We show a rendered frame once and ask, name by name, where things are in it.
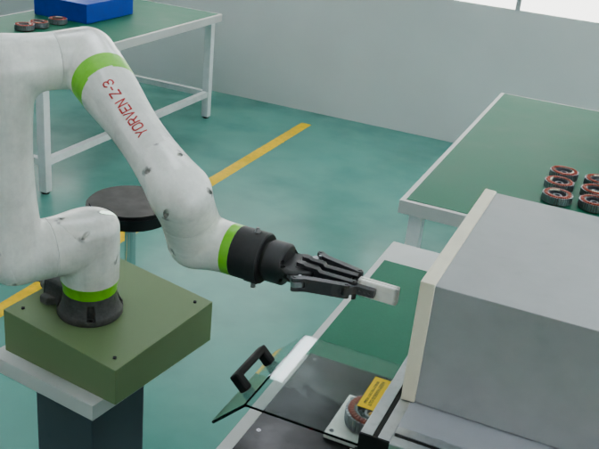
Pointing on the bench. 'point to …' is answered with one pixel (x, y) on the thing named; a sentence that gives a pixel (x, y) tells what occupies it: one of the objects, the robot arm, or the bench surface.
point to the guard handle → (250, 367)
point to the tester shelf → (430, 427)
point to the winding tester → (512, 323)
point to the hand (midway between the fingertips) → (378, 290)
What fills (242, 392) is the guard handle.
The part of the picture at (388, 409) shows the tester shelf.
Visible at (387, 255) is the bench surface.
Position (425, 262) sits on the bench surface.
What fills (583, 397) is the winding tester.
